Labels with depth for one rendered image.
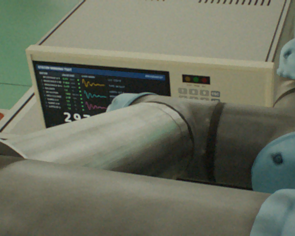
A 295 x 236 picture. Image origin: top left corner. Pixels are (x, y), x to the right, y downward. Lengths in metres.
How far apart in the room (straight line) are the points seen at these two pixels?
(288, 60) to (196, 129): 0.12
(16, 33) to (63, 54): 3.49
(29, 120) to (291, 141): 0.85
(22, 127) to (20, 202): 1.10
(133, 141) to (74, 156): 0.08
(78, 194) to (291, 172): 0.35
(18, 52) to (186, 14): 3.14
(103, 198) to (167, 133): 0.31
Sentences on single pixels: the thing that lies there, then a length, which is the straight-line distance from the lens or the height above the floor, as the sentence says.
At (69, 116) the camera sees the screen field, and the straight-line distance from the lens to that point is 1.13.
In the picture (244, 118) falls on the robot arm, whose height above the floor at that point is 1.49.
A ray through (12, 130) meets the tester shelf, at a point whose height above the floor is 1.11.
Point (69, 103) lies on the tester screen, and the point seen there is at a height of 1.21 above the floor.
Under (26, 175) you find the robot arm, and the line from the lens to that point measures 0.17.
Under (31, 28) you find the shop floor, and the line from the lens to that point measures 4.58.
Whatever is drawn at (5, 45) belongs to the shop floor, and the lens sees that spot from 4.37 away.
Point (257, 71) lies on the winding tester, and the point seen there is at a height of 1.31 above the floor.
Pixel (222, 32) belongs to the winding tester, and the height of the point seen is 1.32.
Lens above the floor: 1.78
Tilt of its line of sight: 33 degrees down
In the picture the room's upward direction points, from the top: 6 degrees counter-clockwise
